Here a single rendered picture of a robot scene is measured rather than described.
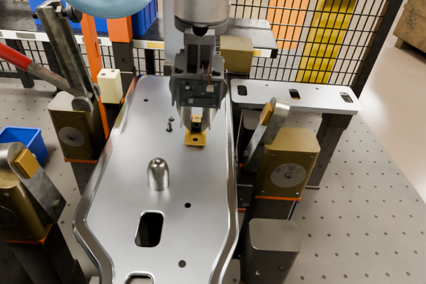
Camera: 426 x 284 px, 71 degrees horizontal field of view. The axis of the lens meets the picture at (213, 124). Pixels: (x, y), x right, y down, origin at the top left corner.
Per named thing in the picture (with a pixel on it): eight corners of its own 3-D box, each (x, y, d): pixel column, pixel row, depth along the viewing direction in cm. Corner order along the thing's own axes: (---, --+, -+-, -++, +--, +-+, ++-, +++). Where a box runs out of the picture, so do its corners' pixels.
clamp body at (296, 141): (289, 264, 69) (340, 155, 47) (237, 261, 68) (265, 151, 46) (284, 237, 74) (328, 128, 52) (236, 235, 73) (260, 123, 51)
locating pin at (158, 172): (168, 198, 45) (167, 168, 41) (147, 197, 45) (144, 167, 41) (170, 182, 48) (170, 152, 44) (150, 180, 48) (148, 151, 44)
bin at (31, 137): (32, 179, 81) (21, 155, 76) (-5, 177, 81) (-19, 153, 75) (50, 151, 90) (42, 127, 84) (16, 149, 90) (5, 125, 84)
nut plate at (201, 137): (205, 146, 52) (206, 141, 51) (184, 144, 52) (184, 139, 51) (206, 116, 59) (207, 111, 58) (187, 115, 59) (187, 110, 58)
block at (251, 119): (274, 215, 78) (302, 133, 61) (229, 213, 78) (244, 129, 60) (271, 193, 84) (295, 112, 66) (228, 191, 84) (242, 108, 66)
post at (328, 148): (319, 190, 86) (357, 108, 68) (302, 189, 85) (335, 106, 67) (314, 176, 90) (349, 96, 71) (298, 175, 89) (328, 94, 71)
